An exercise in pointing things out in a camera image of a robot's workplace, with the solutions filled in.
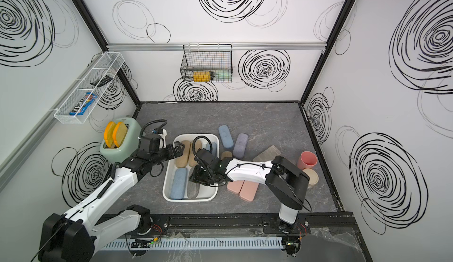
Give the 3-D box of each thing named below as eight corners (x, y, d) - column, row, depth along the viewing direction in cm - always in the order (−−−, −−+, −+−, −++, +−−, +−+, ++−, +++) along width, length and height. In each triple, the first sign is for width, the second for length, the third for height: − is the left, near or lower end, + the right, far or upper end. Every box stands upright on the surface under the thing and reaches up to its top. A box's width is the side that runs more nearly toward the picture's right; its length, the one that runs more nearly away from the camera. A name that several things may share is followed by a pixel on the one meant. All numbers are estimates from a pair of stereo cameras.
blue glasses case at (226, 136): (223, 150, 99) (223, 147, 96) (218, 129, 109) (217, 125, 106) (234, 147, 100) (235, 144, 97) (228, 127, 110) (228, 123, 107)
